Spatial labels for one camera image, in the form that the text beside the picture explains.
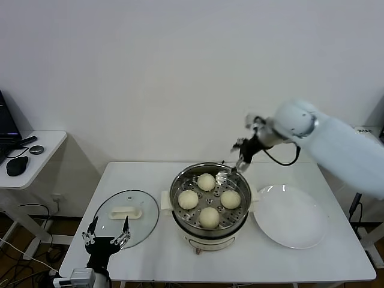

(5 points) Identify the white round plate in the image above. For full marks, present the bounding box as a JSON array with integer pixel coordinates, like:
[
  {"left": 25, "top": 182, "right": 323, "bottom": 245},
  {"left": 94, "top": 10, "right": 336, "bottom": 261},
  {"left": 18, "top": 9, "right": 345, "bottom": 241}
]
[{"left": 254, "top": 184, "right": 327, "bottom": 249}]

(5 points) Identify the white steamed baozi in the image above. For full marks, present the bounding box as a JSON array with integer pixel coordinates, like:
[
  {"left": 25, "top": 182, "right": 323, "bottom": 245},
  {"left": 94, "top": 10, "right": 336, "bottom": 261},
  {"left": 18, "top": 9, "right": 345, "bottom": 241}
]
[
  {"left": 199, "top": 206, "right": 220, "bottom": 229},
  {"left": 197, "top": 173, "right": 216, "bottom": 192},
  {"left": 178, "top": 190, "right": 199, "bottom": 210},
  {"left": 220, "top": 189, "right": 242, "bottom": 210}
]

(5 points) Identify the black floor cable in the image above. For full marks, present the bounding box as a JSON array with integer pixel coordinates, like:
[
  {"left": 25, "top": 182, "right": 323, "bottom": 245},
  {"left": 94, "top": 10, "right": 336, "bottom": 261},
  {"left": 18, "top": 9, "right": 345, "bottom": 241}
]
[{"left": 17, "top": 203, "right": 53, "bottom": 241}]

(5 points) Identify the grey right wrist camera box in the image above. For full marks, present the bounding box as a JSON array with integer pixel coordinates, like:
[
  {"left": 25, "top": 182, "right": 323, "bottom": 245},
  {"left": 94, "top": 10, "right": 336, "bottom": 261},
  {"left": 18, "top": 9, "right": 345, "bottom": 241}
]
[{"left": 244, "top": 112, "right": 262, "bottom": 130}]

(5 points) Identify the glass pot lid cream handle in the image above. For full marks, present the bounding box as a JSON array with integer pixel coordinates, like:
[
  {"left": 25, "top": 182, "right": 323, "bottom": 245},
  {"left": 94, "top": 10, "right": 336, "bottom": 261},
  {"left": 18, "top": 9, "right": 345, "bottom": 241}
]
[{"left": 92, "top": 188, "right": 160, "bottom": 250}]

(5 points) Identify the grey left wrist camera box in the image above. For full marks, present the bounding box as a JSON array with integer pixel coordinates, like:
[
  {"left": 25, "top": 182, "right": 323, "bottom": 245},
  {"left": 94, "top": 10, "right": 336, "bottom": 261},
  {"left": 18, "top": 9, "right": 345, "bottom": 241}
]
[{"left": 53, "top": 268, "right": 96, "bottom": 288}]

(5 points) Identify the thin black desk cable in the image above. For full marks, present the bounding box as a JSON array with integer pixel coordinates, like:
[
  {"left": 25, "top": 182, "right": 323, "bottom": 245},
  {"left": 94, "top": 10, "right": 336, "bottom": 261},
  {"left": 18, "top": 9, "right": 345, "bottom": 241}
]
[{"left": 5, "top": 146, "right": 31, "bottom": 160}]

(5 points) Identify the white side table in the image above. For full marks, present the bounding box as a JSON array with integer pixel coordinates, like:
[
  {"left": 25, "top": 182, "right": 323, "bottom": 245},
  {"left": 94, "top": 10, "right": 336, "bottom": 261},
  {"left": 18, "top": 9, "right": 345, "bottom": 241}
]
[
  {"left": 0, "top": 130, "right": 68, "bottom": 261},
  {"left": 353, "top": 125, "right": 384, "bottom": 143}
]

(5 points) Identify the cream electric cooker base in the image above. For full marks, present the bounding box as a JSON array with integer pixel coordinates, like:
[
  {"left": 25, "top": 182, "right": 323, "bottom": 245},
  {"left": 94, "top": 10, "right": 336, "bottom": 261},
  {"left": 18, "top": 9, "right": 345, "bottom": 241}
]
[{"left": 175, "top": 209, "right": 250, "bottom": 256}]

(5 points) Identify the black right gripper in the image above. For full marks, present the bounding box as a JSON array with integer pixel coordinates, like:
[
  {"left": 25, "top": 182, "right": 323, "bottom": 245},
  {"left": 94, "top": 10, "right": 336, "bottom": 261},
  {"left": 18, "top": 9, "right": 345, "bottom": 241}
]
[{"left": 229, "top": 136, "right": 265, "bottom": 175}]

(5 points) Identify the black computer mouse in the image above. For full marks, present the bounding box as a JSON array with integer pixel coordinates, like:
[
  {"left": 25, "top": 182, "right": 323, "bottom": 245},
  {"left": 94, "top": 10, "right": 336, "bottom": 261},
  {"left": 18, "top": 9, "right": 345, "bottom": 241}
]
[{"left": 5, "top": 155, "right": 30, "bottom": 177}]

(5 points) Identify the black stick device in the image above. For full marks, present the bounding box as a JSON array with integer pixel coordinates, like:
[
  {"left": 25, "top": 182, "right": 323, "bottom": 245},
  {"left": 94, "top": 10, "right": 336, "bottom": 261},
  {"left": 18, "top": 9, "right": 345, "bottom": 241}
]
[{"left": 17, "top": 136, "right": 38, "bottom": 148}]

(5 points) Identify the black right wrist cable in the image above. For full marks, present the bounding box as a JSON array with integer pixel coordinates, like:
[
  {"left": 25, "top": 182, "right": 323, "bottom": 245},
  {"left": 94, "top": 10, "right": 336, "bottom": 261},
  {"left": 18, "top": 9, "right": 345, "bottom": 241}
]
[{"left": 262, "top": 143, "right": 302, "bottom": 167}]

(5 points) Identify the black laptop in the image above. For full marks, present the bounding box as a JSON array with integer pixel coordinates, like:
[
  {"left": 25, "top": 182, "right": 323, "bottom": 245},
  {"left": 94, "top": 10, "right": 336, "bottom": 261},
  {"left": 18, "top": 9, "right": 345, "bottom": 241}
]
[{"left": 0, "top": 89, "right": 23, "bottom": 166}]

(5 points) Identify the stainless steel steamer pot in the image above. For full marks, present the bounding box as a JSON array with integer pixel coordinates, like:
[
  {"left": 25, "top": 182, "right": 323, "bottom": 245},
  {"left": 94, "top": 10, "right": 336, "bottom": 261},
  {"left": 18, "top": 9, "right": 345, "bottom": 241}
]
[{"left": 161, "top": 161, "right": 260, "bottom": 238}]

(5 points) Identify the black cable with adapter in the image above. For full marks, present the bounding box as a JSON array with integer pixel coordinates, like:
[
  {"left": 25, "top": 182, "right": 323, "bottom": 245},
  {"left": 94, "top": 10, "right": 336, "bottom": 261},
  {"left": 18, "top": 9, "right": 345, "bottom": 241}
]
[{"left": 349, "top": 191, "right": 364, "bottom": 223}]

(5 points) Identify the white floor cable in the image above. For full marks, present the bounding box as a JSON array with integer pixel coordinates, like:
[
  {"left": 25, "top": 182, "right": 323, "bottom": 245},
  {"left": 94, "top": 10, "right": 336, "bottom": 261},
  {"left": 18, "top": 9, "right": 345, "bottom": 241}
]
[{"left": 0, "top": 238, "right": 59, "bottom": 274}]

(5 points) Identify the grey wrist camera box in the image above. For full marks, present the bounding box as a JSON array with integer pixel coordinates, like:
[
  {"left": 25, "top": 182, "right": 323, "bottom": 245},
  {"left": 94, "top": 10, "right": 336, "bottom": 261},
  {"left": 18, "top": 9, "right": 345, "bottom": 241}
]
[
  {"left": 244, "top": 112, "right": 262, "bottom": 130},
  {"left": 53, "top": 268, "right": 96, "bottom": 288}
]

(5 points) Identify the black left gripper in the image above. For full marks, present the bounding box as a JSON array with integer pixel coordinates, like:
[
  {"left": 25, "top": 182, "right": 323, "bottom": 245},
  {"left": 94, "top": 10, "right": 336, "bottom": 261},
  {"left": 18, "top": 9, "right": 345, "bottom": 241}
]
[{"left": 82, "top": 215, "right": 132, "bottom": 269}]

